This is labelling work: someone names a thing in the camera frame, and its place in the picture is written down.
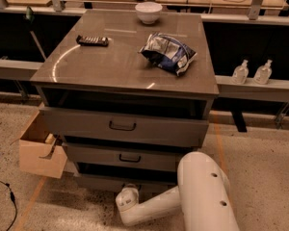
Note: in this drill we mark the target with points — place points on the black white snack bag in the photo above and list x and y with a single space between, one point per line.
168 53

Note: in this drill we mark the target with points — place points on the grey bottom drawer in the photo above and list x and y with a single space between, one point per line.
113 179

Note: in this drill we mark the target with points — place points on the grey drawer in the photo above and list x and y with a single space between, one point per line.
123 127
113 179
153 157

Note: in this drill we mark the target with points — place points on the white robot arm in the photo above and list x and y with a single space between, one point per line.
201 195

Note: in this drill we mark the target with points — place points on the grey drawer cabinet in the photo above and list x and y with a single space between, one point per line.
118 79

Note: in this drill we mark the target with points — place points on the grey top drawer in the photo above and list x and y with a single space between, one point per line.
123 127

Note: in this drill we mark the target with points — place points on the grey middle drawer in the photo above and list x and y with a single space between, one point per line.
153 157

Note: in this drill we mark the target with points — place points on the black remote control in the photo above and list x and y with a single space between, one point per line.
92 41

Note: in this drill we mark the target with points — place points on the white ceramic bowl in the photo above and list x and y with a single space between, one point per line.
148 12

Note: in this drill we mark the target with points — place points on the left clear pump bottle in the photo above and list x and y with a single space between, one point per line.
240 73

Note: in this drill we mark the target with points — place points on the clear pump bottle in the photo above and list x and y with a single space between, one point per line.
240 73
263 73

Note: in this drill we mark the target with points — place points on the cardboard box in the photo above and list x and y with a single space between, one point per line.
40 152

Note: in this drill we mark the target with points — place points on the right clear pump bottle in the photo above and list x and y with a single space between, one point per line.
263 73

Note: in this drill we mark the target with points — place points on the grey metal rail shelf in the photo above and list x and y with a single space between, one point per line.
274 90

